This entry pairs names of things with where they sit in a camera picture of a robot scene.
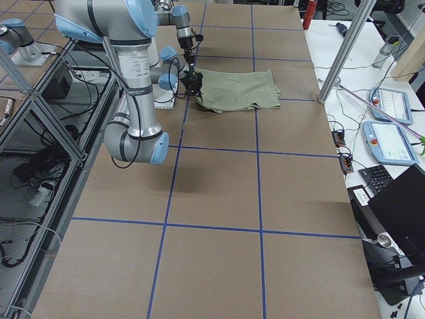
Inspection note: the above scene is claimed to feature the black laptop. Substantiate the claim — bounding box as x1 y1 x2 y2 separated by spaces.
369 164 424 265

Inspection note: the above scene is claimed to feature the olive green long-sleeve shirt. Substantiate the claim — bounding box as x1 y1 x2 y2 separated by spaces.
197 68 281 114

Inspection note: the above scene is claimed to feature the steel cup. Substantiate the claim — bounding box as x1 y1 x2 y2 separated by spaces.
376 233 392 249

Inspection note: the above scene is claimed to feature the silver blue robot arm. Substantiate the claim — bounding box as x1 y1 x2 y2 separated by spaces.
54 1 203 164
154 1 204 80

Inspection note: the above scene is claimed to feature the aluminium frame post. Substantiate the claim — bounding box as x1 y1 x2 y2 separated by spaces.
317 0 377 104

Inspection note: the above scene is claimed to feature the far blue teach pendant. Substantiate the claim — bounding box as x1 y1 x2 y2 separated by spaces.
369 88 413 125

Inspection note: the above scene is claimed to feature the blue teach pendant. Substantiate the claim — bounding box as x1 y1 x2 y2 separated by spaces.
369 88 413 125
363 121 419 166

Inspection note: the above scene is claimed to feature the clear water bottle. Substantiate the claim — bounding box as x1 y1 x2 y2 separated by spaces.
372 35 400 69

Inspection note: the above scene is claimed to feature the black keyboard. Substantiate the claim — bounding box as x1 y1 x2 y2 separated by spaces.
359 165 393 195

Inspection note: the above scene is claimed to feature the near blue teach pendant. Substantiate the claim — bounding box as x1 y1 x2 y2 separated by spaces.
363 121 419 166

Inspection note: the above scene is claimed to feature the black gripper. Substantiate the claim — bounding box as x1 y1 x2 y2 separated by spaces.
177 31 203 68
180 65 203 98

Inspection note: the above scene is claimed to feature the white label remote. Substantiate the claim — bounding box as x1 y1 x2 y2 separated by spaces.
353 188 371 206

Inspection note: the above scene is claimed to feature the grey orange usb hub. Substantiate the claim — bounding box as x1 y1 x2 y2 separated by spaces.
338 153 354 175
331 131 346 148

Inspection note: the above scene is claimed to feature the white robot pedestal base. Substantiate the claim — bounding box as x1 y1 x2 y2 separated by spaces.
148 38 175 110

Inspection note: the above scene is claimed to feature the red bottle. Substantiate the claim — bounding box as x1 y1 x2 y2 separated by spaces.
302 0 317 30

